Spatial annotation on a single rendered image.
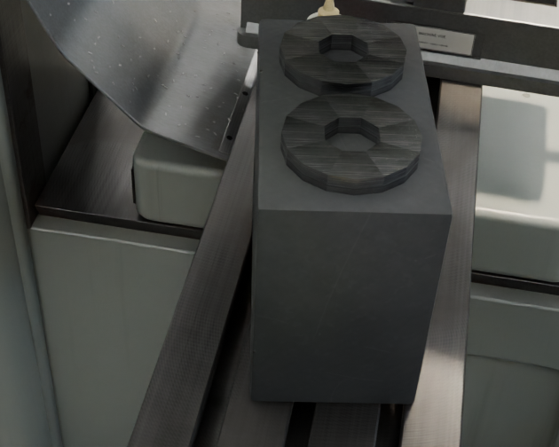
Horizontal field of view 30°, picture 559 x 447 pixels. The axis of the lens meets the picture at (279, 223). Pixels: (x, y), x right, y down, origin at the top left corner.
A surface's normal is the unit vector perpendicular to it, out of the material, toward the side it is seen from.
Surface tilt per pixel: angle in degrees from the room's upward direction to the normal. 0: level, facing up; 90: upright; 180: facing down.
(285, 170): 0
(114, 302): 90
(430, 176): 0
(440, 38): 90
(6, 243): 89
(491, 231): 90
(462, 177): 0
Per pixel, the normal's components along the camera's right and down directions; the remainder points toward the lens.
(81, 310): -0.18, 0.66
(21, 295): 0.87, 0.35
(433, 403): 0.04, -0.74
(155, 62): 0.73, -0.42
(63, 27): 0.89, -0.26
